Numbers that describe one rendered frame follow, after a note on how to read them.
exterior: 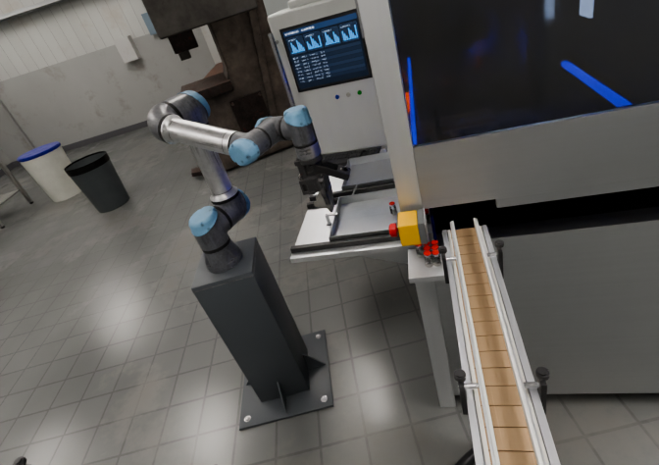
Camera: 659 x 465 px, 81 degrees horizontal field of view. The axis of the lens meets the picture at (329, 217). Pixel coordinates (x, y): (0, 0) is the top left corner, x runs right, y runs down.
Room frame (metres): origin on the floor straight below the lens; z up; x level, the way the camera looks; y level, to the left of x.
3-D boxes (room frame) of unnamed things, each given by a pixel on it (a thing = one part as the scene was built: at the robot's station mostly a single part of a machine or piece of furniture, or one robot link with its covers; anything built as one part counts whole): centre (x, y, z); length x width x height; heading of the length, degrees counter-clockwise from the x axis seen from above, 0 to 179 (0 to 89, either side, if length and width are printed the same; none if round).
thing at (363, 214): (1.15, -0.18, 0.90); 0.34 x 0.26 x 0.04; 72
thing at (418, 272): (0.85, -0.25, 0.87); 0.14 x 0.13 x 0.02; 72
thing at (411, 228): (0.88, -0.21, 0.99); 0.08 x 0.07 x 0.07; 72
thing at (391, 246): (1.34, -0.17, 0.87); 0.70 x 0.48 x 0.02; 162
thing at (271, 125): (1.19, 0.09, 1.29); 0.11 x 0.11 x 0.08; 51
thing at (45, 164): (5.64, 3.52, 0.35); 0.55 x 0.55 x 0.71
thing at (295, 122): (1.14, 0.00, 1.29); 0.09 x 0.08 x 0.11; 51
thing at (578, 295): (1.76, -1.00, 0.44); 2.06 x 1.00 x 0.88; 162
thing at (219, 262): (1.34, 0.46, 0.84); 0.15 x 0.15 x 0.10
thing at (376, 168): (1.48, -0.29, 0.90); 0.34 x 0.26 x 0.04; 72
